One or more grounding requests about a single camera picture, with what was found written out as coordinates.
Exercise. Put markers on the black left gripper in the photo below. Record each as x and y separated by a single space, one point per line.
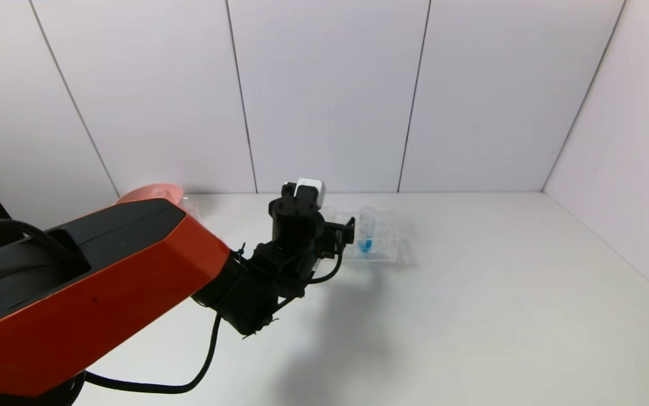
296 225

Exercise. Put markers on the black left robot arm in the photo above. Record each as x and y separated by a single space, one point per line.
104 282

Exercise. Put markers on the test tube with blue pigment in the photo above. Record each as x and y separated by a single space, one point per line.
365 243

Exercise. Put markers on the clear acrylic test tube rack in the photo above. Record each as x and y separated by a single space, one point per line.
383 237

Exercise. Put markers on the clear glass beaker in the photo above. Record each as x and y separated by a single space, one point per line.
191 206

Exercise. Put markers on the pink bowl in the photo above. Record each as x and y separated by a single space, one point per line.
155 192

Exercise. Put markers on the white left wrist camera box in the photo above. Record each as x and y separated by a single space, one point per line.
312 190

